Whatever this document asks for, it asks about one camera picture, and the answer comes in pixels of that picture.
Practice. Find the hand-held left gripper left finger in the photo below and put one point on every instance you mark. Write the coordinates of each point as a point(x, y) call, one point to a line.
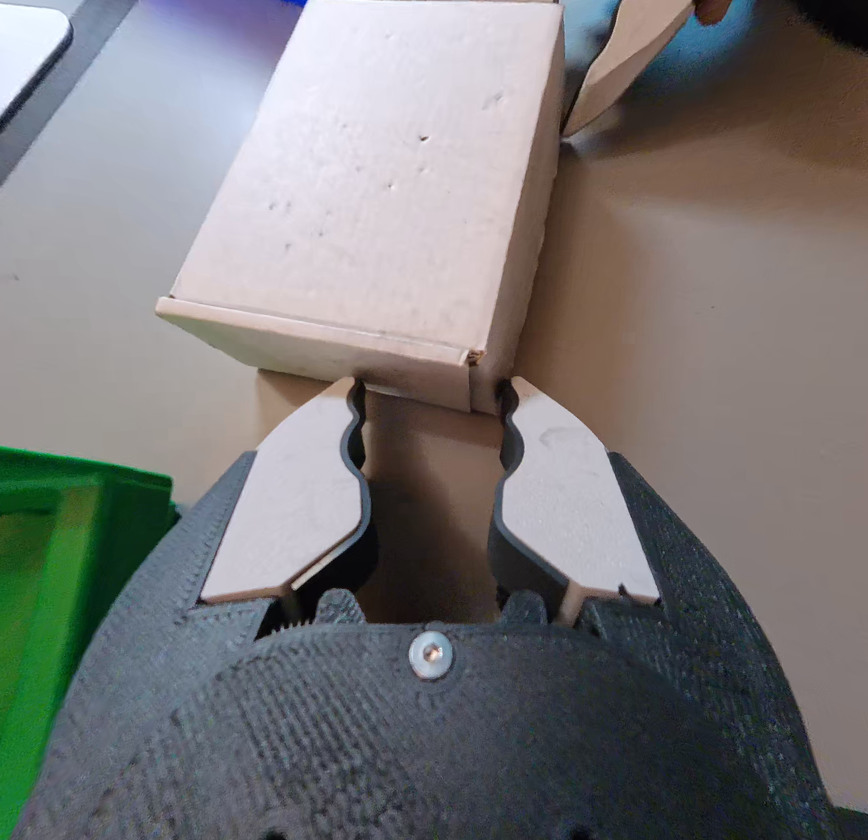
point(291, 508)

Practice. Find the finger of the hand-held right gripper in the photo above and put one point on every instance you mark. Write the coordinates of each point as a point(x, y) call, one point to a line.
point(644, 20)

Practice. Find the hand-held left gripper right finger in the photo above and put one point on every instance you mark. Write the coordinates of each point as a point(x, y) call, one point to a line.
point(576, 514)

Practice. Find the green plastic bin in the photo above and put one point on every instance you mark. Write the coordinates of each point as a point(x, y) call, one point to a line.
point(54, 582)

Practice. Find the white cardboard box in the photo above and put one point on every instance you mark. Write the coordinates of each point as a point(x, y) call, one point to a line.
point(373, 176)

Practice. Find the grey desk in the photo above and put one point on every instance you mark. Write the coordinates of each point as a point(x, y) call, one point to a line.
point(712, 277)

